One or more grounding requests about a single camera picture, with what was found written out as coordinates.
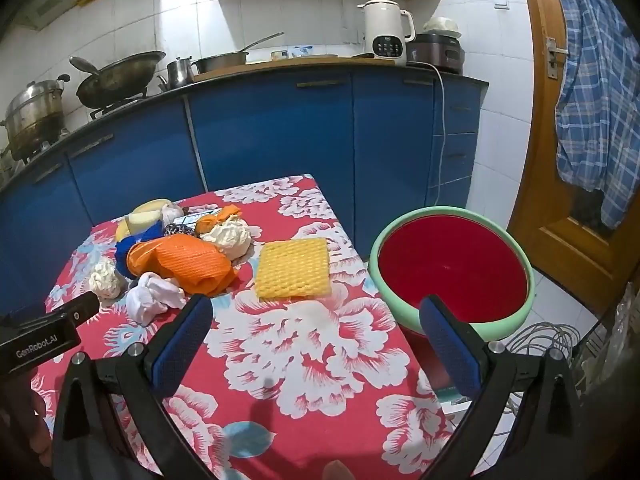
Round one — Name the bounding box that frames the person's left hand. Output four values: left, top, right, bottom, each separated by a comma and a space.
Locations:
0, 377, 48, 461

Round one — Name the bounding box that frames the white tissue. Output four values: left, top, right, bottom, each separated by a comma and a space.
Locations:
125, 272, 187, 327
89, 257, 125, 302
201, 217, 252, 262

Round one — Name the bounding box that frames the coiled grey cable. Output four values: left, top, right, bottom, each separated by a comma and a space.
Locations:
500, 322, 583, 411

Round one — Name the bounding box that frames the metal door latch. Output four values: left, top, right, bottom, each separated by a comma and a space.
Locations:
545, 37, 568, 80

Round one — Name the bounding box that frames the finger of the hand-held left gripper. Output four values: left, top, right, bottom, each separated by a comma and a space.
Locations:
60, 291, 101, 325

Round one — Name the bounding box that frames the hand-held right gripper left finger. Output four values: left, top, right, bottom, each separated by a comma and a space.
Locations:
52, 294, 216, 480

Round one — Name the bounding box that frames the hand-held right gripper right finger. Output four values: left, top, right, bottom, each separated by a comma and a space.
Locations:
419, 295, 588, 480

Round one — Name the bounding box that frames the long-handled steel pan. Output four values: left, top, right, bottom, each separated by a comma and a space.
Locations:
191, 32, 285, 75

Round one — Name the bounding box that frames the dark blue cloth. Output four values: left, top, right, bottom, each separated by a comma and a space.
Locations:
114, 224, 166, 278

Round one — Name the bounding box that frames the knotted orange plastic bag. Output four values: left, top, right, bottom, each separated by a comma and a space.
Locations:
194, 204, 242, 237

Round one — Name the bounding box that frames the blue kitchen cabinet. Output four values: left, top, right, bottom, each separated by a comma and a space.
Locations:
0, 57, 490, 306

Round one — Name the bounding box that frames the dark wok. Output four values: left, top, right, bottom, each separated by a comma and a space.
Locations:
75, 51, 167, 110

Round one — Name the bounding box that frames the metal wok spatula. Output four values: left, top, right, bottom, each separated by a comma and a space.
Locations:
69, 56, 107, 77

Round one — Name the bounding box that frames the red floral tablecloth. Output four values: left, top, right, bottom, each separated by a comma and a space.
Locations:
30, 174, 453, 480

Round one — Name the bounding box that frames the dark rice cooker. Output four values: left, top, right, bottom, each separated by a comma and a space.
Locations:
406, 32, 465, 75

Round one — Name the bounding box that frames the small steel kettle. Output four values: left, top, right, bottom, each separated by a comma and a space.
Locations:
157, 56, 196, 92

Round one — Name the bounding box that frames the flat book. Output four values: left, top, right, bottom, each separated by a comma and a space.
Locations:
435, 385, 473, 406

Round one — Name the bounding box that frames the white cardboard box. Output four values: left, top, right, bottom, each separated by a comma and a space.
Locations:
175, 211, 222, 228

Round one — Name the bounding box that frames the yellow foam fruit net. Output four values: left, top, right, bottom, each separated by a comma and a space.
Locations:
254, 237, 332, 302

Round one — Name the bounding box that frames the blue plaid shirt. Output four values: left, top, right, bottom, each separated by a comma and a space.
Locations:
545, 0, 640, 231

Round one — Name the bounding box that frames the yellow banana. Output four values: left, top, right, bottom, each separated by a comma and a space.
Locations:
116, 199, 172, 241

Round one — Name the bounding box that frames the wooden cutting board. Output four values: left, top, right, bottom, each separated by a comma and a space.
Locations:
192, 54, 341, 82

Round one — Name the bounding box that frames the steel steamer pot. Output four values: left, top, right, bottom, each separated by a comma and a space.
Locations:
0, 74, 72, 161

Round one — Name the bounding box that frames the orange foam fruit net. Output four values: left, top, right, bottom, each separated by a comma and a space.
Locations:
126, 237, 237, 297

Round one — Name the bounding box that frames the white power cable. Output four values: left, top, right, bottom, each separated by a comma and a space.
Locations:
410, 61, 447, 203

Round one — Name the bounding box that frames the red bin with green rim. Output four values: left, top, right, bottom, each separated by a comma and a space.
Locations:
369, 206, 536, 337

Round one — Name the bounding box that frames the wooden door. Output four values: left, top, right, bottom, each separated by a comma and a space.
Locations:
507, 0, 640, 301

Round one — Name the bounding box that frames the gas stove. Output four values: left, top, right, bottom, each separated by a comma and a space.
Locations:
87, 87, 161, 121

